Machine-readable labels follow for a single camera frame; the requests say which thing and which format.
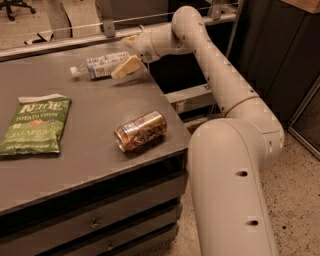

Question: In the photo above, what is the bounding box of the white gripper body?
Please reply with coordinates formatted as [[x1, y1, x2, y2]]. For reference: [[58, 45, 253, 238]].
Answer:
[[133, 31, 157, 63]]

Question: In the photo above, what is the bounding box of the grey metal rail frame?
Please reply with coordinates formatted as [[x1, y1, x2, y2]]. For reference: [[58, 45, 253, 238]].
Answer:
[[0, 0, 244, 116]]

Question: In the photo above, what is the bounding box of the blue label plastic bottle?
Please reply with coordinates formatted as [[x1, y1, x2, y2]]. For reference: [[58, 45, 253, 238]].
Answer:
[[70, 51, 130, 80]]

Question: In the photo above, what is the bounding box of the green potato chips bag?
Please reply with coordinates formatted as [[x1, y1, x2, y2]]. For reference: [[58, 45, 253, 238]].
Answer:
[[0, 94, 71, 155]]

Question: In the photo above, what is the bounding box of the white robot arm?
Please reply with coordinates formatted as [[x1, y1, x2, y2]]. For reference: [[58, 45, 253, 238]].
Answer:
[[122, 6, 284, 256]]

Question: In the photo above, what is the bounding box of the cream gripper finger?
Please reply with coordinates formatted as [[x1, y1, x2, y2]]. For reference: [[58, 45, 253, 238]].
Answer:
[[111, 55, 143, 79], [121, 35, 138, 49]]

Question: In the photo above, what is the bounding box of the dark cabinet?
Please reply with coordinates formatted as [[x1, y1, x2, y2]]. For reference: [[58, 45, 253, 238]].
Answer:
[[230, 0, 320, 123]]

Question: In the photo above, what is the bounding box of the grey drawer cabinet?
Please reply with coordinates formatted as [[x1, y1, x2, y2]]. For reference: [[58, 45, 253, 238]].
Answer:
[[0, 151, 190, 256]]

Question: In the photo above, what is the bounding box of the black office chair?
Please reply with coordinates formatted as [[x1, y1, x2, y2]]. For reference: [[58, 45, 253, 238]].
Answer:
[[0, 0, 37, 23]]

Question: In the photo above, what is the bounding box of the orange drink can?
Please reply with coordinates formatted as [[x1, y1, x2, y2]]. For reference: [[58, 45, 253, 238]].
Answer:
[[114, 111, 167, 152]]

